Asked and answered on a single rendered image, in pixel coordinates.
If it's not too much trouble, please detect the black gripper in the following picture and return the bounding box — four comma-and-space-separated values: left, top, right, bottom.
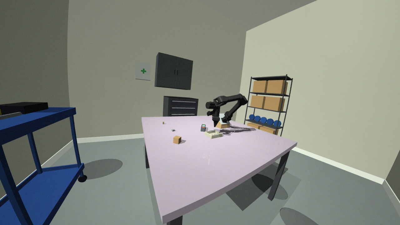
212, 109, 220, 127

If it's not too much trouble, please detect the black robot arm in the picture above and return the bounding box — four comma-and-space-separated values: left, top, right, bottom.
206, 93, 248, 123

